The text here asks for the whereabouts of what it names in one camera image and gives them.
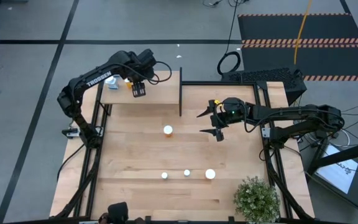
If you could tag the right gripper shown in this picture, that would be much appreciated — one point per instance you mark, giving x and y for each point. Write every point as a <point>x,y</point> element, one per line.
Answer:
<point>233,112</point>

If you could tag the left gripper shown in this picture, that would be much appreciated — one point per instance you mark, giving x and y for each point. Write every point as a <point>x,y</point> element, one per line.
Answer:
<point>143,67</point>

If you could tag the small orange pill bottle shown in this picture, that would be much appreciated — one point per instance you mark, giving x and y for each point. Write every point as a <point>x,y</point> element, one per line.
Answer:
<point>128,83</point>

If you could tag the white labelled pill bottle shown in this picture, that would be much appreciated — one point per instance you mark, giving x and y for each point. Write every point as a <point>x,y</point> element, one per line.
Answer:
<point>112,82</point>

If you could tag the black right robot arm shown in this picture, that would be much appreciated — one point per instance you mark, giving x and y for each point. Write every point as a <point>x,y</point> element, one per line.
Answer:
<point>303,113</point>

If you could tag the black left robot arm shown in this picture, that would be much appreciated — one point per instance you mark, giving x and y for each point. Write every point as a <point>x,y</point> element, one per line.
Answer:
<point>87,81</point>

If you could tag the wooden shelf black posts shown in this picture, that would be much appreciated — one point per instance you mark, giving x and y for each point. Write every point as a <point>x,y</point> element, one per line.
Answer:
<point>160,93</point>

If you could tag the yellow tag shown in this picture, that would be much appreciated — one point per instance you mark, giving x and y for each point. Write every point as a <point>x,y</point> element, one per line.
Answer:
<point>217,102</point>

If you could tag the medium orange pill bottle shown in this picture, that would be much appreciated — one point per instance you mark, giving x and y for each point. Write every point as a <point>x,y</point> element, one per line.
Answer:
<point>167,130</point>

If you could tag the large orange pill bottle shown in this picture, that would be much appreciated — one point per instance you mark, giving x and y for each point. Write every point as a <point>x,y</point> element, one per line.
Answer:
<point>210,174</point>

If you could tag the blue pill bottle white cap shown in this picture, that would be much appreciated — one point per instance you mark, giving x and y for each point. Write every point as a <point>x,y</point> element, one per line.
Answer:
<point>164,175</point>
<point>187,172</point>

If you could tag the green potted plant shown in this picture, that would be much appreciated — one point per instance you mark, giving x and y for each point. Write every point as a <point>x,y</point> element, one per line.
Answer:
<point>256,199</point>

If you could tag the black hazard-striped floor mat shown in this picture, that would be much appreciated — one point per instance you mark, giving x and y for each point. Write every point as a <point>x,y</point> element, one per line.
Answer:
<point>291,28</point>

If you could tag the black stand bar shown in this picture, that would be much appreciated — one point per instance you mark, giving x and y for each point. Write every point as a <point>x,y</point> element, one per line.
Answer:
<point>343,154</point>

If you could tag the white printed board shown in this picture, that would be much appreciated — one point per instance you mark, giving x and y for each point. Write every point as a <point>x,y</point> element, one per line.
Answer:
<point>337,174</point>

